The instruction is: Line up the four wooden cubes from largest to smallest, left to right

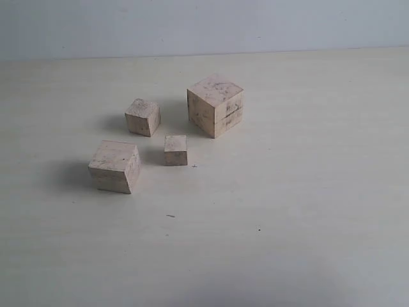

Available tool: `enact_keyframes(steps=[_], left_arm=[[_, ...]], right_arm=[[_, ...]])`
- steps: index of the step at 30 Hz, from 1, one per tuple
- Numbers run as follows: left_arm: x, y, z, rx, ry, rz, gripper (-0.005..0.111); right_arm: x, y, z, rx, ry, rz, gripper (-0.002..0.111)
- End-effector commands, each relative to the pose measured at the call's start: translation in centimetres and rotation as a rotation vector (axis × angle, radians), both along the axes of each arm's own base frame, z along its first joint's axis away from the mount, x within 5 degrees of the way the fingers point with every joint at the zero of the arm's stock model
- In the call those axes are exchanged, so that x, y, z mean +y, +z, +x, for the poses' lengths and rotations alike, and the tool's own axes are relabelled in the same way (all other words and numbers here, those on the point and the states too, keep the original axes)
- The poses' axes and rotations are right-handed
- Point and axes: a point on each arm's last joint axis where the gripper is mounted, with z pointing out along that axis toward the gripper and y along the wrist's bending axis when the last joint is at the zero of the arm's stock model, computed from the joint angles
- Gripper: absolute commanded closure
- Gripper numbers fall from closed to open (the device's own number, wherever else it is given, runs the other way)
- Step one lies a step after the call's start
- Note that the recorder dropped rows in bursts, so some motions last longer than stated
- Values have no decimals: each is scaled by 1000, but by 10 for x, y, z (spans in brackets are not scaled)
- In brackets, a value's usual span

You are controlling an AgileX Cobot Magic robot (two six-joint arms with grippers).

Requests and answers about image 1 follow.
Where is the smallest wooden cube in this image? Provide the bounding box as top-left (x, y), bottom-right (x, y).
top-left (164, 135), bottom-right (188, 166)

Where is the third largest wooden cube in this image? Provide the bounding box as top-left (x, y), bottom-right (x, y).
top-left (125, 98), bottom-right (161, 137)

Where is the second largest wooden cube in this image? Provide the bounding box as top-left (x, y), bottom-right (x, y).
top-left (88, 140), bottom-right (141, 194)

